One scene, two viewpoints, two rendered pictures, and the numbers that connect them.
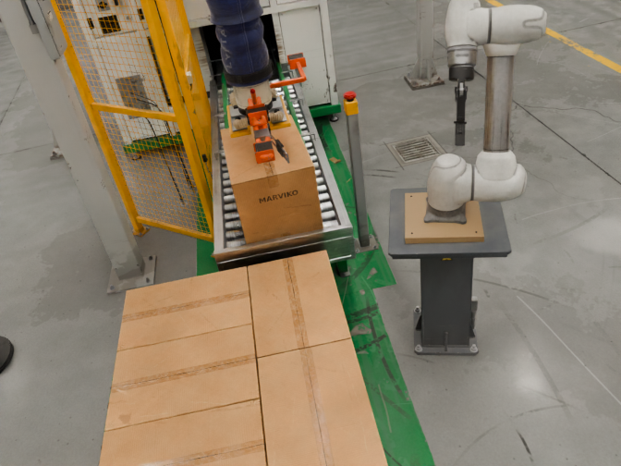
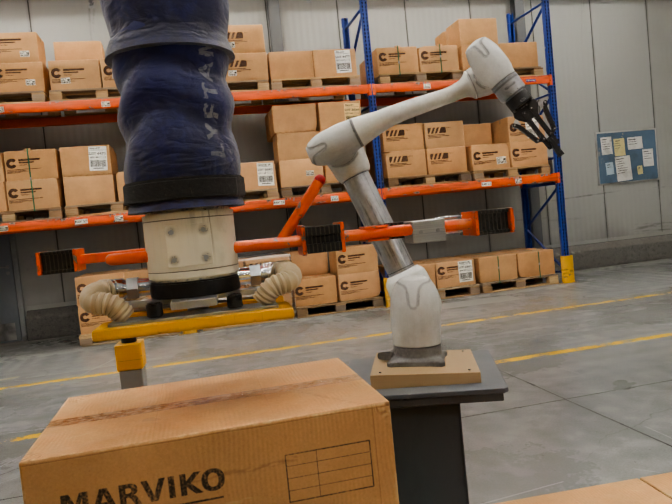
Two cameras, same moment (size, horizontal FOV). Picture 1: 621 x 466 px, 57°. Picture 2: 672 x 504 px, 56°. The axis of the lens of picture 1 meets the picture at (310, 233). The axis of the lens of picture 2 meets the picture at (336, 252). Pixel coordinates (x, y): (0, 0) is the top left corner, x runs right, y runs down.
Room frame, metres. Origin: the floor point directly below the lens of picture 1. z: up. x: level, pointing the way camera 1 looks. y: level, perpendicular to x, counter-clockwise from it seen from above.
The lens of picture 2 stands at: (2.48, 1.40, 1.27)
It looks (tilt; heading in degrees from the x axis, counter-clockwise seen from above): 3 degrees down; 264
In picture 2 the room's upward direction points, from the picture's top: 6 degrees counter-clockwise
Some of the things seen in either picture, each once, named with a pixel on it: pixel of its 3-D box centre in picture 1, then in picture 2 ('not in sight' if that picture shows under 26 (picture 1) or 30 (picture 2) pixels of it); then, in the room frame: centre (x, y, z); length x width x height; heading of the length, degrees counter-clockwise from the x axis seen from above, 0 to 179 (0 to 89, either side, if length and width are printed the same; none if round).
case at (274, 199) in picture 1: (270, 179); (223, 499); (2.62, 0.16, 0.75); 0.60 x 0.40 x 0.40; 6
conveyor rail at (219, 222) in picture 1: (218, 157); not in sight; (3.42, 0.52, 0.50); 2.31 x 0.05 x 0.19; 3
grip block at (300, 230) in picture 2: (257, 114); (320, 238); (2.37, 0.14, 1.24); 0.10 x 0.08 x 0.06; 94
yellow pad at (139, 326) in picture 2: (237, 116); (195, 312); (2.62, 0.26, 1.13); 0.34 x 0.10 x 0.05; 4
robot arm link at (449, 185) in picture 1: (448, 179); (415, 309); (2.03, -0.62, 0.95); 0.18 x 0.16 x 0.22; 73
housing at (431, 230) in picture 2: (262, 137); (424, 231); (2.16, 0.13, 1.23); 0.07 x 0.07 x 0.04; 4
